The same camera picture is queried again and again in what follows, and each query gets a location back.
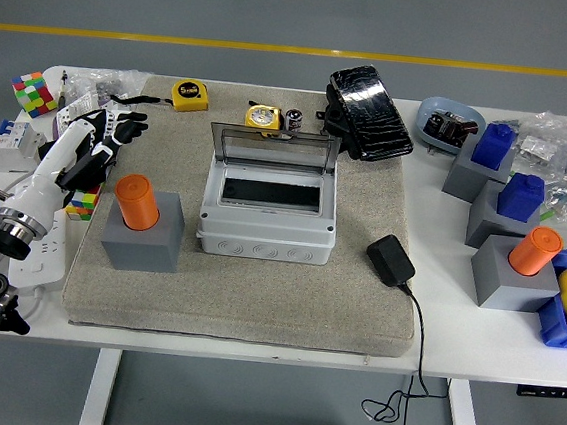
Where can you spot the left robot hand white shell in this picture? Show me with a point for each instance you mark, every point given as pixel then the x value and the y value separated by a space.
pixel 54 165

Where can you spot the orange cylinder battery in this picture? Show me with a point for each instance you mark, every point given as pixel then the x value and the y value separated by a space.
pixel 136 201
pixel 533 251

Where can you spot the grey junction box clear lid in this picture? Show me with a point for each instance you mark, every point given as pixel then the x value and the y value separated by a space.
pixel 266 236

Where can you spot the small black red battery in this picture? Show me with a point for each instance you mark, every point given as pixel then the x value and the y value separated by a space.
pixel 295 120

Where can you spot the blue battery block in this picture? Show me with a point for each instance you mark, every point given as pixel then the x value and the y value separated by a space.
pixel 493 146
pixel 520 197

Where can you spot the small colourful puzzle cube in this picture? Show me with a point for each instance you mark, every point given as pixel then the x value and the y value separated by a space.
pixel 83 203

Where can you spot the white circuit breaker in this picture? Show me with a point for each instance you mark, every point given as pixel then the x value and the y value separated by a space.
pixel 11 143

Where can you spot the white printed packet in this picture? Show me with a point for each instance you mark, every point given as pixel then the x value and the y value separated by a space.
pixel 69 110

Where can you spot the large colourful puzzle cube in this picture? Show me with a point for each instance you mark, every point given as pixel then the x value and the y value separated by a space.
pixel 33 94

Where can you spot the slim pen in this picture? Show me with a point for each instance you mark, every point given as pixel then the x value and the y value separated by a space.
pixel 63 88

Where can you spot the black table control panel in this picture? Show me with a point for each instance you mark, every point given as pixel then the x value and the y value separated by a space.
pixel 547 392

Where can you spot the grey block holder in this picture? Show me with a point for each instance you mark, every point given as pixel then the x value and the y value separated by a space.
pixel 499 288
pixel 485 227
pixel 462 182
pixel 141 251

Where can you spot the blue plastic bin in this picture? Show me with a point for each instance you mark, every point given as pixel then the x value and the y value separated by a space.
pixel 556 324

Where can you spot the yellow tape measure white face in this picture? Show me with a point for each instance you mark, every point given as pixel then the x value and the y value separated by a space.
pixel 261 116

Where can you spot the beige mat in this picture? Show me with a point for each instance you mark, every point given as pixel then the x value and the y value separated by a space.
pixel 255 300

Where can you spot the black power adapter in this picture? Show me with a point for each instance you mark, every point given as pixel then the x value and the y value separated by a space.
pixel 390 259

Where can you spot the black foot pedal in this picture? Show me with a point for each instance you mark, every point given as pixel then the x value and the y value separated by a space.
pixel 368 112

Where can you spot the small clear bag white parts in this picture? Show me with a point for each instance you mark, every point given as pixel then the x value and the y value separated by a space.
pixel 536 148

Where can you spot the dark electronic component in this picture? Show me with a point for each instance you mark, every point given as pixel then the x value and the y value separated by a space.
pixel 447 127

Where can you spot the light blue bowl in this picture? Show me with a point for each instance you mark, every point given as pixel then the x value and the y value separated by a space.
pixel 442 106

